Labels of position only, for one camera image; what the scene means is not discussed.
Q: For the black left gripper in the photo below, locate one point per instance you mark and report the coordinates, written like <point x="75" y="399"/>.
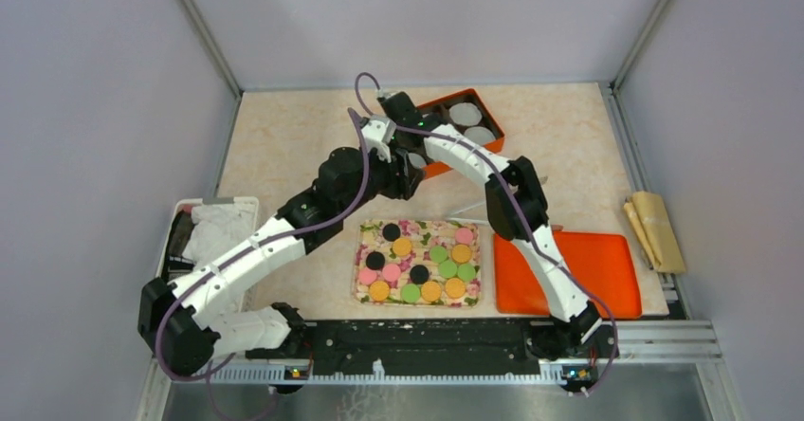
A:
<point x="400" y="186"/>

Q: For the orange cookie box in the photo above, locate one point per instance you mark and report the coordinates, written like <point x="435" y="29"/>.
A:
<point x="457" y="133"/>

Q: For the orange cookie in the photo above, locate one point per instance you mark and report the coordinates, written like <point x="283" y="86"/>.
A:
<point x="431" y="291"/>
<point x="402" y="247"/>
<point x="461" y="254"/>
<point x="455" y="288"/>
<point x="379" y="291"/>

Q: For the metal tongs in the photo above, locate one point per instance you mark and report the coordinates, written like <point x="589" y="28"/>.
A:
<point x="480" y="204"/>

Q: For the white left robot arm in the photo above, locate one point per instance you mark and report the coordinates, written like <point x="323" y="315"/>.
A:
<point x="183" y="321"/>

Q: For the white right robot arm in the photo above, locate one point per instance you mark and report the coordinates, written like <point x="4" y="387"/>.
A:
<point x="516" y="209"/>

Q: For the black cookie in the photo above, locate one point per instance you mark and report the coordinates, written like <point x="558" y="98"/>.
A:
<point x="375" y="260"/>
<point x="391" y="232"/>
<point x="419" y="274"/>

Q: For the white paper cupcake liner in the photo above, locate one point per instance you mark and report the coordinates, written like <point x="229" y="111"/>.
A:
<point x="465" y="114"/>
<point x="480" y="135"/>

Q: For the floral serving tray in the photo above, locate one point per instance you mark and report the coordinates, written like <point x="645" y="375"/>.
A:
<point x="423" y="234"/>

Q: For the green cookie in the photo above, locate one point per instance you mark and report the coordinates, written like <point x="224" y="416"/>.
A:
<point x="447" y="269"/>
<point x="438" y="254"/>
<point x="410" y="293"/>
<point x="467" y="272"/>

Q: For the pink cookie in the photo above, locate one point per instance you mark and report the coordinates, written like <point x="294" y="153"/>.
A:
<point x="464" y="236"/>
<point x="391" y="272"/>
<point x="367" y="276"/>

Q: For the white crumpled cloth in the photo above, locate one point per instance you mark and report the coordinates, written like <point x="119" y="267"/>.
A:
<point x="216" y="229"/>

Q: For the orange box lid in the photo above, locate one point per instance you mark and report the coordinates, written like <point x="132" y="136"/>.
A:
<point x="600" y="261"/>

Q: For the white plastic basket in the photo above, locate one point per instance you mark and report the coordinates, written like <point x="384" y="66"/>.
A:
<point x="170" y="264"/>

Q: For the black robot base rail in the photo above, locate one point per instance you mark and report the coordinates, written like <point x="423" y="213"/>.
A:
<point x="481" y="347"/>

